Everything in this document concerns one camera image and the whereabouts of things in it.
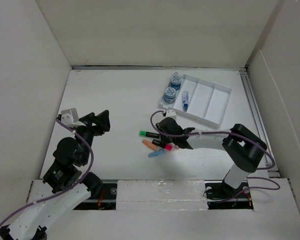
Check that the back aluminium rail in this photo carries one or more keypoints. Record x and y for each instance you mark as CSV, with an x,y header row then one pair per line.
x,y
147,67

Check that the light blue eraser cap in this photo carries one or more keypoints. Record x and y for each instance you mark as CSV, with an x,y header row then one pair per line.
x,y
157,153

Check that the blue round jar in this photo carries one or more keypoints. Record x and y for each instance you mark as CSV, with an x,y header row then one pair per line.
x,y
170,95
176,81

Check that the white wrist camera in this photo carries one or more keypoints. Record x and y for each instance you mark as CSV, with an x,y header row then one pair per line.
x,y
169,113
69,117

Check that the right aluminium side rail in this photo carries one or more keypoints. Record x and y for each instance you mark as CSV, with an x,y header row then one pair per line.
x,y
273,172

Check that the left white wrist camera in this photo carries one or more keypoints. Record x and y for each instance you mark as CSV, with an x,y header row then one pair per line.
x,y
69,117

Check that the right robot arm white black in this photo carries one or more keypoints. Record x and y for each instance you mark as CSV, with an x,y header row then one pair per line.
x,y
245,149

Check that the white foam block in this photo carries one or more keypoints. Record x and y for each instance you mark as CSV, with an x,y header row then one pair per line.
x,y
161,195

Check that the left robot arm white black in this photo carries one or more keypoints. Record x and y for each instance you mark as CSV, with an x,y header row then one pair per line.
x,y
67,183

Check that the orange eraser cap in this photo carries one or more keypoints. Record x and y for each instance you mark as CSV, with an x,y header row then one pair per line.
x,y
150,145

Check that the white divided organizer tray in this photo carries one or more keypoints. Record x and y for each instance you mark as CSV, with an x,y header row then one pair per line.
x,y
207,101

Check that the pink black highlighter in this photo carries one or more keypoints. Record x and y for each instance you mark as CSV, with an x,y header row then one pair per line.
x,y
157,142

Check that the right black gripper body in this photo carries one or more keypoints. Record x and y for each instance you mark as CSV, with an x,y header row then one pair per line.
x,y
169,139

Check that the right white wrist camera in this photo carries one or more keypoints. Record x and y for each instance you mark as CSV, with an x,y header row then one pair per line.
x,y
169,113

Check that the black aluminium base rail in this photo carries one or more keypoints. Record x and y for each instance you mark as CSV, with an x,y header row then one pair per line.
x,y
106,199

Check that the white blue glue tube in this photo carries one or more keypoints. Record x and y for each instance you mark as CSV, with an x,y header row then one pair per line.
x,y
185,100

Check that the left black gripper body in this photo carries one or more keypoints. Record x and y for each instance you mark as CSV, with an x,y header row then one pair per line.
x,y
88,131

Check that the green black highlighter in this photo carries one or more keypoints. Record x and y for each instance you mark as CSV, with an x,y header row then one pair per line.
x,y
148,134

